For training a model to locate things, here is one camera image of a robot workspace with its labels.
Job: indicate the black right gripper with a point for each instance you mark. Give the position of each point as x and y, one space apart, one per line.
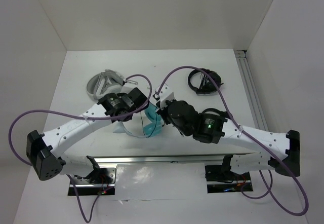
161 111

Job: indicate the teal cat-ear headphones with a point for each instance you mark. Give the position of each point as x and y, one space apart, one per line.
149 130

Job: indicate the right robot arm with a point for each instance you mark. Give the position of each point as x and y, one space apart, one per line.
270 151

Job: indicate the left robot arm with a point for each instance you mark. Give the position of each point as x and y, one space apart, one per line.
46 151

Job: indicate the black slim headphones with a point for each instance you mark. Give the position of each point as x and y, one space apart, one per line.
223 114

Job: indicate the grey white gaming headset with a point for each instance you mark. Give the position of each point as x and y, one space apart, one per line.
108 81

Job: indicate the black headset with microphone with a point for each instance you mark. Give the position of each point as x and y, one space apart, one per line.
206 86

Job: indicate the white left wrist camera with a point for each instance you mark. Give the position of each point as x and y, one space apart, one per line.
129 82

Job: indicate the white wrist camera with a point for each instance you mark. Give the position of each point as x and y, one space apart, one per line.
129 82
165 94

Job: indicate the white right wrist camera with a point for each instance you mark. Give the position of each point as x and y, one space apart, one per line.
165 94

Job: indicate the aluminium front rail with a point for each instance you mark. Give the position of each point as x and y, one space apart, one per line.
170 159

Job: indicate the aluminium rail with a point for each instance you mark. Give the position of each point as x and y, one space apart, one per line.
250 89
170 159

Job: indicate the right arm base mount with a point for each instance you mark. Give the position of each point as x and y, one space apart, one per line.
223 181

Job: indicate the aluminium right side rail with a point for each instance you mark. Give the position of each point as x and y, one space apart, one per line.
250 89

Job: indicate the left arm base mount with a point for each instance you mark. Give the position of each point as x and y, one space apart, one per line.
102 182

